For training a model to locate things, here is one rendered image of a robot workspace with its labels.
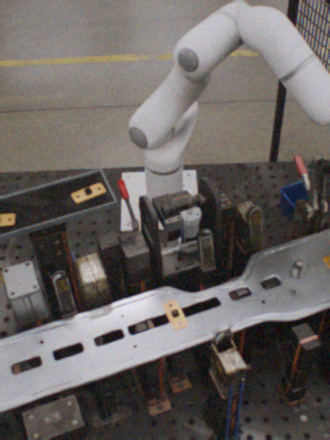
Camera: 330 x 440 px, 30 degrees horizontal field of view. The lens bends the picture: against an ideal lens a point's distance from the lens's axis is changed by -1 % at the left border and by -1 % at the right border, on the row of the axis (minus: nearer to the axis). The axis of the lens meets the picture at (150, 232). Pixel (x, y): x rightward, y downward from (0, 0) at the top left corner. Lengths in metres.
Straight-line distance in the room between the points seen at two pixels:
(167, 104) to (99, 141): 1.96
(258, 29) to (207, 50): 0.13
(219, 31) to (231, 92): 2.51
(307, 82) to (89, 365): 0.79
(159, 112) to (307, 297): 0.62
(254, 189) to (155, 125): 0.67
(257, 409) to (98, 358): 0.50
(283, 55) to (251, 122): 2.38
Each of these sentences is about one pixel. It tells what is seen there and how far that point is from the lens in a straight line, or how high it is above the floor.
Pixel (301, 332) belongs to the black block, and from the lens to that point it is 1.53.
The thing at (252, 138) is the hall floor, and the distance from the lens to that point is 3.60.
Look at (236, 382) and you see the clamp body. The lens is 1.45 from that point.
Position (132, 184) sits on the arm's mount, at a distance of 2.13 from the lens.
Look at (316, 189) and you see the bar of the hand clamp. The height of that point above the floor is 1.13.
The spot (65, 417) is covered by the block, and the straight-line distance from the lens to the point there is 1.38.
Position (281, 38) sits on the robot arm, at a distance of 1.36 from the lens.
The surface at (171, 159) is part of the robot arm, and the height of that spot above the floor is 1.03.
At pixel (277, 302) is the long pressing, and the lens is 1.56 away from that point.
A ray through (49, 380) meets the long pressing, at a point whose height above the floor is 1.00.
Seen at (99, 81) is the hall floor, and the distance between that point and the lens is 4.11.
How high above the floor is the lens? 2.25
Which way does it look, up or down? 47 degrees down
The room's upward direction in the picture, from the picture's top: 4 degrees counter-clockwise
